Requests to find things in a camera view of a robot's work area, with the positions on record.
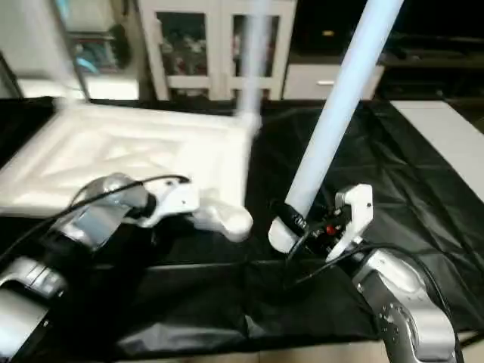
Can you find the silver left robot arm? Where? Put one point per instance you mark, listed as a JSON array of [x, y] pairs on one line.
[[91, 227]]

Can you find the white plastic table top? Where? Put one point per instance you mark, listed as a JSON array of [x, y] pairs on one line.
[[113, 151]]

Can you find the white drawer unit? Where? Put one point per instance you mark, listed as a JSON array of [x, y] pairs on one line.
[[310, 82]]

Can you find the black box yellow label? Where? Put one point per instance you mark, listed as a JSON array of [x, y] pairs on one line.
[[329, 30]]

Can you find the white glass-door cabinet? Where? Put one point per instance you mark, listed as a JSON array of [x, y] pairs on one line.
[[212, 45]]

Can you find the white plastic table leg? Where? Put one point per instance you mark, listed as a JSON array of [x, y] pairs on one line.
[[253, 60], [57, 53], [340, 98]]

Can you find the teal storage box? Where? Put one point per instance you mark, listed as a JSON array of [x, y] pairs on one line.
[[102, 49]]

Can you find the black work mat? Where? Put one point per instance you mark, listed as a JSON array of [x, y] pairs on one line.
[[378, 189]]

